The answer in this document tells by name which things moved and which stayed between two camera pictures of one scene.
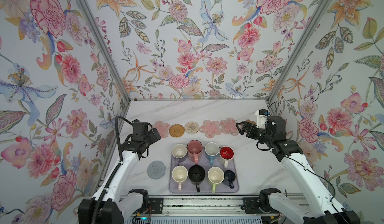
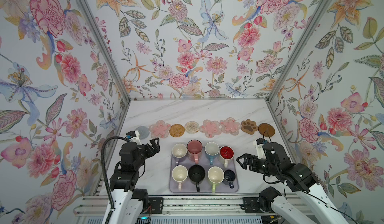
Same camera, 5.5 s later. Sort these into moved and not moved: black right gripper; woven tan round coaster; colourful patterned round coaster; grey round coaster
Moved: grey round coaster; black right gripper
Not moved: woven tan round coaster; colourful patterned round coaster
